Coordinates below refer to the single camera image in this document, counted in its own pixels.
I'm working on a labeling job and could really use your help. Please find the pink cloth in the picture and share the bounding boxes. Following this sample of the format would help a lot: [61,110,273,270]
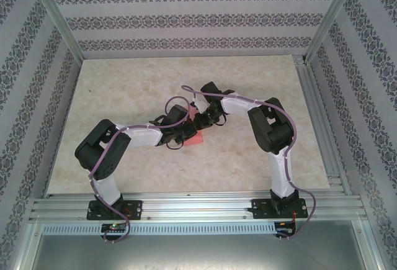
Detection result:
[185,106,205,146]

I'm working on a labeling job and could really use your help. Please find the grey sheet metal panel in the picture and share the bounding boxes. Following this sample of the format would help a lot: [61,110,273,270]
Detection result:
[14,222,384,270]

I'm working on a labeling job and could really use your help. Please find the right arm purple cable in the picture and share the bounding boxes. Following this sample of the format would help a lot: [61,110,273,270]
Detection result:
[181,85,317,241]

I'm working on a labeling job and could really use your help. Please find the aluminium mounting rail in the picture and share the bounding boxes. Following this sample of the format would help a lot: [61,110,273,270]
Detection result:
[29,191,367,223]

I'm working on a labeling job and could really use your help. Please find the aluminium side rail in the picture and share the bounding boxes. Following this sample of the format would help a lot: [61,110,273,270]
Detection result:
[293,55,353,196]

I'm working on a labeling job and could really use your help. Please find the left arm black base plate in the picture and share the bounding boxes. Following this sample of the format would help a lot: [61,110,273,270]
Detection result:
[87,200,144,221]

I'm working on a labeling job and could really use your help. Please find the slotted grey cable duct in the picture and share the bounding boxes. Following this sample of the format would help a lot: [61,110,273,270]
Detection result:
[42,222,277,236]

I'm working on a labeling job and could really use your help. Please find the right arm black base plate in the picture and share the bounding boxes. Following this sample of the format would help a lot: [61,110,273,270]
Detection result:
[250,197,308,220]

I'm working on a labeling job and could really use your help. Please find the aluminium frame post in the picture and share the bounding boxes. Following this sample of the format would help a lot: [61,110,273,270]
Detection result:
[29,0,85,63]
[305,0,363,65]

